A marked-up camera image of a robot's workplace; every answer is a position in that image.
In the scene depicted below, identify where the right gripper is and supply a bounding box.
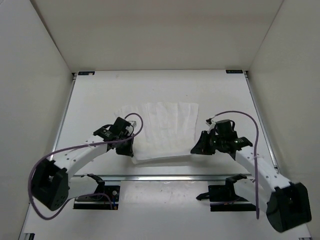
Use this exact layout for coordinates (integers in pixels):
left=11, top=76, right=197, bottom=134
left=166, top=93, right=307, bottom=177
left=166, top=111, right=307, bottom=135
left=191, top=131, right=225, bottom=156

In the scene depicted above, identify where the white pleated skirt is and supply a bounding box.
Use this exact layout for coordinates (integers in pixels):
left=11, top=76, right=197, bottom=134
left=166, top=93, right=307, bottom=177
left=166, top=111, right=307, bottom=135
left=114, top=102, right=199, bottom=164

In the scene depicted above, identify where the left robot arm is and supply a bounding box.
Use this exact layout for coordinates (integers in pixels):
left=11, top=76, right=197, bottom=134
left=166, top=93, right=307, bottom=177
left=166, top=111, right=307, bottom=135
left=27, top=117, right=137, bottom=211

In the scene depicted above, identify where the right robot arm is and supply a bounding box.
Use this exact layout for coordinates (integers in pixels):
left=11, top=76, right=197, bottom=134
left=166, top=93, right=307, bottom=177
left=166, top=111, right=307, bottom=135
left=190, top=118, right=312, bottom=233

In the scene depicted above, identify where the right blue corner label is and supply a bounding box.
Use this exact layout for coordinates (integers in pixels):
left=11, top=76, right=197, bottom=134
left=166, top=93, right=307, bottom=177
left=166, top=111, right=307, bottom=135
left=225, top=69, right=243, bottom=74

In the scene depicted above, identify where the blue corner label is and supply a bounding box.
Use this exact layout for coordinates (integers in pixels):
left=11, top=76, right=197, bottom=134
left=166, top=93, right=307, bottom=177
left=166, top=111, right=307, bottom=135
left=77, top=71, right=95, bottom=76
left=225, top=69, right=243, bottom=74

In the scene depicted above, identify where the left blue corner label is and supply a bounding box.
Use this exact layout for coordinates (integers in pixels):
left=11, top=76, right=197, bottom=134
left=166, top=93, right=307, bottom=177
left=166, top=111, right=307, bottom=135
left=77, top=71, right=95, bottom=76

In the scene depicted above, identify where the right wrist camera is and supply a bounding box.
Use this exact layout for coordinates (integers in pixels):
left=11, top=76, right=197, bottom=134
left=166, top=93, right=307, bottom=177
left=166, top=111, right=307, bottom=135
left=205, top=118, right=216, bottom=134

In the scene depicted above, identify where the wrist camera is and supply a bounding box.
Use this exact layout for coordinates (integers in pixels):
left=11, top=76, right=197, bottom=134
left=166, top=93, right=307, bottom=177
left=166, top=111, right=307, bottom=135
left=205, top=118, right=216, bottom=134
left=128, top=120, right=137, bottom=129

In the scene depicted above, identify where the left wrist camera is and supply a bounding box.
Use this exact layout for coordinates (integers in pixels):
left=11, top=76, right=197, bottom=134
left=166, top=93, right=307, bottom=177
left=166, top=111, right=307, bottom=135
left=128, top=120, right=137, bottom=129

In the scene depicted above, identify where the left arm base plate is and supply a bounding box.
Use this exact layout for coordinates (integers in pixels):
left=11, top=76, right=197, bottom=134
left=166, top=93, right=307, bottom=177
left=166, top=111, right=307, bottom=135
left=73, top=173, right=121, bottom=211

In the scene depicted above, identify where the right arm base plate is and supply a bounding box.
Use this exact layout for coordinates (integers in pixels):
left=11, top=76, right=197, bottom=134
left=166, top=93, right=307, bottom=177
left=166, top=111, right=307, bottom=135
left=196, top=174, right=256, bottom=212

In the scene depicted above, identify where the aluminium front table rail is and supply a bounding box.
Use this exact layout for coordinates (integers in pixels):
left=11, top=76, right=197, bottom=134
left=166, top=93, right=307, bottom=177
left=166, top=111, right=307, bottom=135
left=44, top=174, right=282, bottom=182

